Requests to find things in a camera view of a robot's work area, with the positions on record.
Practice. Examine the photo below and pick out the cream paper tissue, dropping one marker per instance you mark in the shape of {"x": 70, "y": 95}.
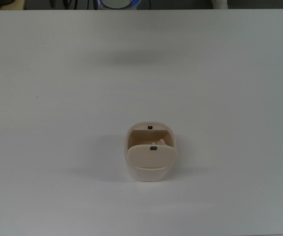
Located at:
{"x": 161, "y": 142}

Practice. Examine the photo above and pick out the small beige lidded bin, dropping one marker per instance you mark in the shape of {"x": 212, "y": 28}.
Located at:
{"x": 148, "y": 157}

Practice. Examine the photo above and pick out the beige wooden desk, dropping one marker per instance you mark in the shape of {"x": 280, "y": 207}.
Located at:
{"x": 18, "y": 4}

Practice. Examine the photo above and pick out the black rounded object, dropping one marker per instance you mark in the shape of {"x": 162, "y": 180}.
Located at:
{"x": 2, "y": 2}

